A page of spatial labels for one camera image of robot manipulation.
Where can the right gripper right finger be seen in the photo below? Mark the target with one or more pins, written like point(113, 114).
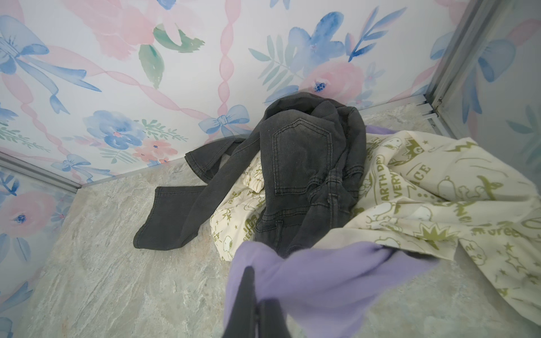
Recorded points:
point(272, 322)

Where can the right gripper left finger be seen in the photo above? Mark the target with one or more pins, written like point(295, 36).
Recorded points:
point(243, 319)

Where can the purple cloth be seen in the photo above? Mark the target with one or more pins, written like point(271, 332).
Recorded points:
point(326, 291)

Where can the cream green printed cloth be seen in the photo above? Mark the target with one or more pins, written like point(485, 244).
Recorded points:
point(423, 194)

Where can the dark grey jeans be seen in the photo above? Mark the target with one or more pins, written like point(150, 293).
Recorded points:
point(313, 153)

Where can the right corner aluminium post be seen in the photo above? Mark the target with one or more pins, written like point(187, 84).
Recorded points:
point(472, 35)

